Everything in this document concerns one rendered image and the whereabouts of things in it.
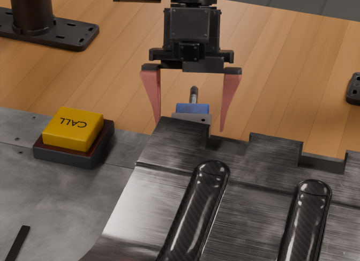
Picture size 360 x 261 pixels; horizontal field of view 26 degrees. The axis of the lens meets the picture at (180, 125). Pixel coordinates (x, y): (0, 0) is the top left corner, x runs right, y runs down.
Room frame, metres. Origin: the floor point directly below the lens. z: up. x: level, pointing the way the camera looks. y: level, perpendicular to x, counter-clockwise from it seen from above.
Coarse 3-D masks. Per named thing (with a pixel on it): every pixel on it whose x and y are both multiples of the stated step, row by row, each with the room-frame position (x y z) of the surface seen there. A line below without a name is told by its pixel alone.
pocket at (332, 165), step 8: (304, 152) 0.68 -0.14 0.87; (296, 160) 0.66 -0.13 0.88; (304, 160) 0.67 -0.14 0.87; (312, 160) 0.67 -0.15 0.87; (320, 160) 0.67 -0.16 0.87; (328, 160) 0.67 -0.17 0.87; (336, 160) 0.67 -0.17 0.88; (344, 160) 0.66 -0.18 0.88; (312, 168) 0.67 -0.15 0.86; (320, 168) 0.67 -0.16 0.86; (328, 168) 0.67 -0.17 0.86; (336, 168) 0.66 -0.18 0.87; (344, 168) 0.66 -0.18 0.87
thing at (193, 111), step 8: (192, 88) 0.87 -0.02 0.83; (192, 96) 0.85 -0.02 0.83; (176, 104) 0.82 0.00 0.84; (184, 104) 0.82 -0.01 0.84; (192, 104) 0.82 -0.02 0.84; (200, 104) 0.82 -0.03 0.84; (176, 112) 0.80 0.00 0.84; (184, 112) 0.80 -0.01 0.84; (192, 112) 0.80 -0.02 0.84; (200, 112) 0.80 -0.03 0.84; (208, 112) 0.80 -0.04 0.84; (192, 120) 0.77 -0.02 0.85; (200, 120) 0.77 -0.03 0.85; (208, 120) 0.77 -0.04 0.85
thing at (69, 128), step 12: (60, 108) 0.82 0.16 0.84; (72, 108) 0.82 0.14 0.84; (60, 120) 0.79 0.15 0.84; (72, 120) 0.79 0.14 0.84; (84, 120) 0.79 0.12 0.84; (96, 120) 0.79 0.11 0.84; (48, 132) 0.76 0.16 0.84; (60, 132) 0.76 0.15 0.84; (72, 132) 0.76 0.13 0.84; (84, 132) 0.76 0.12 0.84; (96, 132) 0.78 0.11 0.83; (48, 144) 0.76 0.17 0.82; (60, 144) 0.76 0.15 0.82; (72, 144) 0.75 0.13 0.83; (84, 144) 0.75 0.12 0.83
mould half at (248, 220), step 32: (160, 128) 0.70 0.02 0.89; (192, 128) 0.70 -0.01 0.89; (160, 160) 0.65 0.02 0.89; (192, 160) 0.65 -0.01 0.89; (224, 160) 0.65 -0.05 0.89; (256, 160) 0.65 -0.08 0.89; (288, 160) 0.65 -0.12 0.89; (352, 160) 0.65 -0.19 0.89; (128, 192) 0.60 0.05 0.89; (160, 192) 0.60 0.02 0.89; (224, 192) 0.60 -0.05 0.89; (256, 192) 0.60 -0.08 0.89; (288, 192) 0.60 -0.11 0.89; (352, 192) 0.60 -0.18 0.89; (128, 224) 0.56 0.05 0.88; (160, 224) 0.56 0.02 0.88; (224, 224) 0.56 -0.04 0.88; (256, 224) 0.56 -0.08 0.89; (352, 224) 0.55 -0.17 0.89; (96, 256) 0.50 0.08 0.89; (128, 256) 0.51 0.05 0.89; (224, 256) 0.51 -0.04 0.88; (256, 256) 0.51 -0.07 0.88; (320, 256) 0.51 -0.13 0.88; (352, 256) 0.51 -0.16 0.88
